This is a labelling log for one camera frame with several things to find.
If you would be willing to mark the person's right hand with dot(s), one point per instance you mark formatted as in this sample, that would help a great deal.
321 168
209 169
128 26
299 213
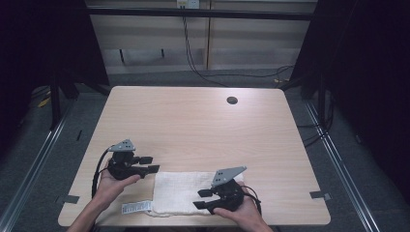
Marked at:
245 212

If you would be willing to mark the person's left hand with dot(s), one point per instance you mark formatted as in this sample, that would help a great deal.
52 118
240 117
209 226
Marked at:
109 188

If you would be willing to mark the metal floor rail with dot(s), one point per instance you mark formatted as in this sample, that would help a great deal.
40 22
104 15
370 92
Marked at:
35 167
341 167

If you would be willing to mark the white towel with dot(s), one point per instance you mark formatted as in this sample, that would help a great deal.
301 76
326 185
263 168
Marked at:
180 193

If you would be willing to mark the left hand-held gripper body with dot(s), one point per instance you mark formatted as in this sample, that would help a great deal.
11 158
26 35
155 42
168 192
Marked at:
122 167

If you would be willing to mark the white wall outlet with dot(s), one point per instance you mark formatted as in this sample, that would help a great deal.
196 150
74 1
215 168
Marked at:
188 3

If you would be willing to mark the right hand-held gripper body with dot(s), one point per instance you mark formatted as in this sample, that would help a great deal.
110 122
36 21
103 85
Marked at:
227 195

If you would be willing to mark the black metal stand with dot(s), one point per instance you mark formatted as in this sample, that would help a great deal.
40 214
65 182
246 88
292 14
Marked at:
55 103

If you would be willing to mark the dark curtain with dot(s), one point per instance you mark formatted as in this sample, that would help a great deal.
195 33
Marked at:
370 64
38 42

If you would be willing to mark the grey tape strip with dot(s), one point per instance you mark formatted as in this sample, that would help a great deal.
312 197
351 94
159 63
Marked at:
67 199
320 195

